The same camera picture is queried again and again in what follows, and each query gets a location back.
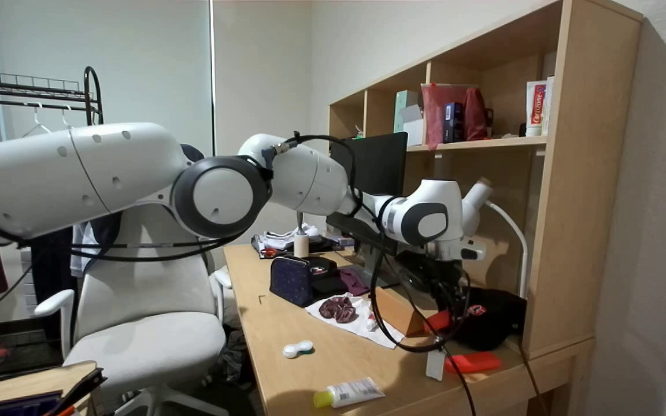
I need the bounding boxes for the hanging clothes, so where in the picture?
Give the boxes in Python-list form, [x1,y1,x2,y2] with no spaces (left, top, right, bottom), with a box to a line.
[66,218,121,279]

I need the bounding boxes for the white desk lamp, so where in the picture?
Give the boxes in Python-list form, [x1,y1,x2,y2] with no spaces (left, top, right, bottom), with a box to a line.
[458,175,532,300]

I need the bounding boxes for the white and red box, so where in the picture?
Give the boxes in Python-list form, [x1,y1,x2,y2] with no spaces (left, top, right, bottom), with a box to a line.
[522,75,557,140]

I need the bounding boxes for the black desk cable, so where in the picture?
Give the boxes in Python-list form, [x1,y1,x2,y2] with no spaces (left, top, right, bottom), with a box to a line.
[392,286,479,416]

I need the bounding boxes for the dark red scrunchie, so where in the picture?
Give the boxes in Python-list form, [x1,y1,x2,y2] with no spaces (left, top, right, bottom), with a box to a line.
[317,294,361,326]

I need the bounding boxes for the light wooden shelf unit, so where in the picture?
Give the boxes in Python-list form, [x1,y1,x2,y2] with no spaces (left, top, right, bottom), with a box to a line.
[324,0,646,360]

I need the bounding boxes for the small clear sanitizer bottle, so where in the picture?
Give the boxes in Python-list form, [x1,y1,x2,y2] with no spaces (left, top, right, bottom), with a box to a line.
[422,346,448,383]

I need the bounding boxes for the white tube with yellow cap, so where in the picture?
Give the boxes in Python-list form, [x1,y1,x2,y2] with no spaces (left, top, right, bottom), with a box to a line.
[311,375,389,411]

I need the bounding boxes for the black cap with red logo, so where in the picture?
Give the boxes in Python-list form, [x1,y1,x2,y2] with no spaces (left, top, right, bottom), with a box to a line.
[450,285,530,353]

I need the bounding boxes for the small black shelf item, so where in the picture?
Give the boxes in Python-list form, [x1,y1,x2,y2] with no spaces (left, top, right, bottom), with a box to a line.
[438,99,468,146]

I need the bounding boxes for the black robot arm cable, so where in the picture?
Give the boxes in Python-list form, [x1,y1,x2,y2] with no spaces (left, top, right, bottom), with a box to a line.
[267,130,476,358]

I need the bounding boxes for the red bag on shelf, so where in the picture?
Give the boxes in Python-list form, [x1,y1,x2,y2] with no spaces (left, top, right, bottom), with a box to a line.
[419,82,494,149]

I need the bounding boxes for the white contact lens case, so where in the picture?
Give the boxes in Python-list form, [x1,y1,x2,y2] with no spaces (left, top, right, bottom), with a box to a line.
[280,338,317,360]

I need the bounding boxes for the wooden board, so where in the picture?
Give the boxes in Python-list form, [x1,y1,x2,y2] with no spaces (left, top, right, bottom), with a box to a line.
[0,360,108,416]

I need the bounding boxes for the dark framed screen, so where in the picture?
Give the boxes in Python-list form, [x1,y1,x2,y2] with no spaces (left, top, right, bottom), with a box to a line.
[0,311,66,388]

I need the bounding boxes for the maroon cloth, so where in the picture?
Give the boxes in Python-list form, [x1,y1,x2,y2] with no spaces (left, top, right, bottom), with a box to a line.
[338,264,375,298]

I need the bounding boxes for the green and white books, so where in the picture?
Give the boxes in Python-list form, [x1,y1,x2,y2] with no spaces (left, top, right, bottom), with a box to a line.
[390,86,428,150]

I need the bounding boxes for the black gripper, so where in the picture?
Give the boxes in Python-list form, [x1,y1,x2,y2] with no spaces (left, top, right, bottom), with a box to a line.
[411,257,476,335]

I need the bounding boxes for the red oblong plastic object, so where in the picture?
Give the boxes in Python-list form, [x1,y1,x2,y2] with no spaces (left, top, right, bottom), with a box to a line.
[422,309,456,335]
[444,350,505,378]

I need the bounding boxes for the white paper with picture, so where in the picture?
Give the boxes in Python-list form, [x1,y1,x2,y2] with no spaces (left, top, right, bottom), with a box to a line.
[303,294,398,352]

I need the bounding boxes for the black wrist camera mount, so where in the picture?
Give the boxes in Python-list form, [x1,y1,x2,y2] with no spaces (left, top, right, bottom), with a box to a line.
[390,247,467,291]

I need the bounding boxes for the white office chair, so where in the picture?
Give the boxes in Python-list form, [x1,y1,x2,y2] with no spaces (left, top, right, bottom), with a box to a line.
[31,201,230,416]

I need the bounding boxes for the navy dotted pouch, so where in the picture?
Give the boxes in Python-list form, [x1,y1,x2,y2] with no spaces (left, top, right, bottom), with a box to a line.
[267,254,343,309]

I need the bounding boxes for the patterned cloth pile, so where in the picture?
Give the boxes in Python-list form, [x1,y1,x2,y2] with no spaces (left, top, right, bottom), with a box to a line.
[249,225,338,262]

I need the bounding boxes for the black clothes rack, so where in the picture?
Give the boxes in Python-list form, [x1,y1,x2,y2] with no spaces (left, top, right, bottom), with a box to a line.
[0,63,105,127]

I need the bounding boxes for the white pump bottle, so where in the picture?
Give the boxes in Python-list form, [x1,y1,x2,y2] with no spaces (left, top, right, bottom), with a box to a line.
[290,211,311,262]

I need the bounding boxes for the black computer monitor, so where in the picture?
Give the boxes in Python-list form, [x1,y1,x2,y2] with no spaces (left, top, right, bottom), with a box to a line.
[325,130,411,249]

